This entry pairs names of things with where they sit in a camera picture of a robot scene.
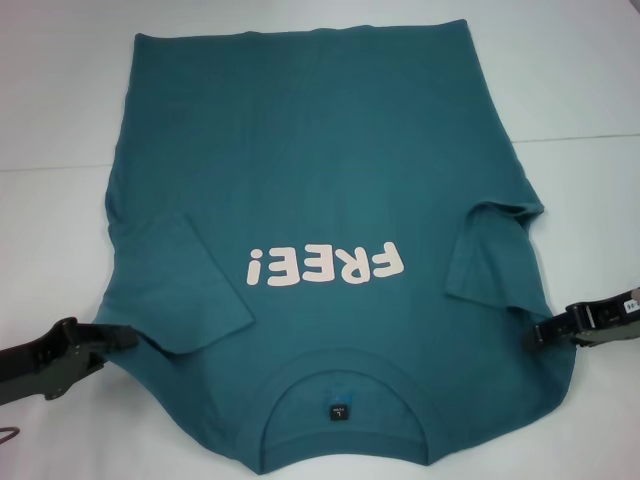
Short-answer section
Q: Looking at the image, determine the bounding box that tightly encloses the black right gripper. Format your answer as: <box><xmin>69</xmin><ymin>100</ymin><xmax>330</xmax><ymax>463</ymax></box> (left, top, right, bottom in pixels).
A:
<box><xmin>522</xmin><ymin>287</ymin><xmax>640</xmax><ymax>354</ymax></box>

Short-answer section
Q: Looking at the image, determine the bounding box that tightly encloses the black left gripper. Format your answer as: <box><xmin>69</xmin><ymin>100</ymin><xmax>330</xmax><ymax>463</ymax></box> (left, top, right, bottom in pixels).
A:
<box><xmin>0</xmin><ymin>318</ymin><xmax>139</xmax><ymax>404</ymax></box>

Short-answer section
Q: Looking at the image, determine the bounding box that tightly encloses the teal t-shirt with FREE print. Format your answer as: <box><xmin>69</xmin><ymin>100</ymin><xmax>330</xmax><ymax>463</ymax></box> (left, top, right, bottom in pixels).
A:
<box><xmin>92</xmin><ymin>18</ymin><xmax>584</xmax><ymax>466</ymax></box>

